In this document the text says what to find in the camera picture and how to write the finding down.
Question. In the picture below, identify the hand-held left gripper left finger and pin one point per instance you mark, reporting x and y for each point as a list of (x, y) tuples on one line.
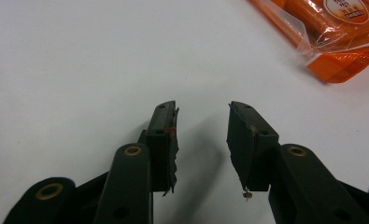
[(160, 149)]

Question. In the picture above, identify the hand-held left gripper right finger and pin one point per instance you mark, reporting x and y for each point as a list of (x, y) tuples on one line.
[(253, 146)]

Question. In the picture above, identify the orange plastic snack packet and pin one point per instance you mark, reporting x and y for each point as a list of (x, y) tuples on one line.
[(331, 34)]

